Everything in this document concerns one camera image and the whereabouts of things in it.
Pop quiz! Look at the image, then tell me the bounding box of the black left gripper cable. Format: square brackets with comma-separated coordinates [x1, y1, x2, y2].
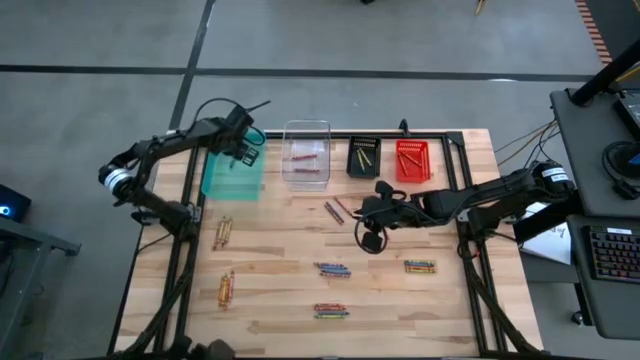
[193, 97, 241, 124]

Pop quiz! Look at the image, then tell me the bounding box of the orange cable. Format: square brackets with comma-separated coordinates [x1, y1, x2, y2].
[497, 123, 559, 169]

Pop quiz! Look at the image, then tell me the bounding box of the black keyboard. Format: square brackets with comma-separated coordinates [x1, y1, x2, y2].
[588, 225, 640, 285]

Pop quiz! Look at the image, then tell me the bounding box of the black diagonal pole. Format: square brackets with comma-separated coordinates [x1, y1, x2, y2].
[571, 39, 640, 107]

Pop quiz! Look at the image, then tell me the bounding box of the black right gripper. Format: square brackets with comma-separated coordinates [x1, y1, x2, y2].
[352, 180, 426, 253]

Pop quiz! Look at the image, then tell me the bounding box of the black mesh basket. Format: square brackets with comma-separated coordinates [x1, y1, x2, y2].
[345, 135, 382, 180]

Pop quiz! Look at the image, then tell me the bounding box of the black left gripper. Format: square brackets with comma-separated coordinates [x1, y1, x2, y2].
[212, 99, 271, 167]

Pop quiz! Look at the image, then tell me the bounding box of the teal plastic bin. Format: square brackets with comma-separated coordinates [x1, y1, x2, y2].
[200, 128, 267, 203]

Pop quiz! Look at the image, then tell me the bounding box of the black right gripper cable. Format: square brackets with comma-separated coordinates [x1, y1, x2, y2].
[353, 214, 390, 255]

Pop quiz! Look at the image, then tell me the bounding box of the black laptop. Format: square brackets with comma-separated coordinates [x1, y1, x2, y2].
[613, 92, 640, 141]

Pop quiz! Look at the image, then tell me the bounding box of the grey computer desk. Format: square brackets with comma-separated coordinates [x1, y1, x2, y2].
[549, 87, 640, 219]

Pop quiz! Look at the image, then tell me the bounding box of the clear plastic bin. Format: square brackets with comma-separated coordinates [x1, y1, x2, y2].
[280, 119, 332, 193]

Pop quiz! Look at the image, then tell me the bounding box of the grey metal side table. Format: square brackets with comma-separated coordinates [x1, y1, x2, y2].
[0, 217, 82, 359]

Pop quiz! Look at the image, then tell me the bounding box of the black device blue light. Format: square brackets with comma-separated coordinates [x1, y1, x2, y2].
[0, 183, 32, 224]

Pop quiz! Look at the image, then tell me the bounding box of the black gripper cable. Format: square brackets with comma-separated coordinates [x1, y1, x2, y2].
[353, 214, 390, 255]
[193, 97, 241, 124]

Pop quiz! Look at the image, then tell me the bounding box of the red mesh basket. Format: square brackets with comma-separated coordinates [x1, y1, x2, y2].
[394, 139, 432, 184]

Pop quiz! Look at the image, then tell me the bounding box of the grey keyboard shelf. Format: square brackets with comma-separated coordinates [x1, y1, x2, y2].
[567, 214, 640, 341]

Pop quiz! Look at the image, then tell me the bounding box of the white paper sheet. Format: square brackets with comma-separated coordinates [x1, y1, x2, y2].
[518, 202, 574, 266]

